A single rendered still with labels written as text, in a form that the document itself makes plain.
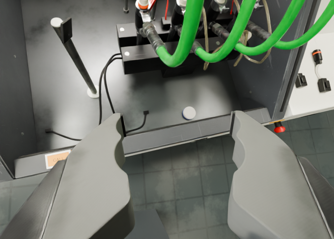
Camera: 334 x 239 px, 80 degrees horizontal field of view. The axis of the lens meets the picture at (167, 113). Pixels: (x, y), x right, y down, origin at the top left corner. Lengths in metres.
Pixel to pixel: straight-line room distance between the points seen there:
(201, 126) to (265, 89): 0.21
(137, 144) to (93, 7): 0.49
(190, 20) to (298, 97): 0.50
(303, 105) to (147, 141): 0.42
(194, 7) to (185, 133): 0.36
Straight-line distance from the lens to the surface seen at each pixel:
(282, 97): 0.59
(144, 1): 0.41
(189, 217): 1.54
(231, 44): 0.29
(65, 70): 0.68
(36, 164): 0.51
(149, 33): 0.35
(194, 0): 0.18
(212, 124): 0.52
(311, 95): 0.68
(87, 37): 0.71
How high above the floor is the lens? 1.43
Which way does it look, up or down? 74 degrees down
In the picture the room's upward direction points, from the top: 40 degrees clockwise
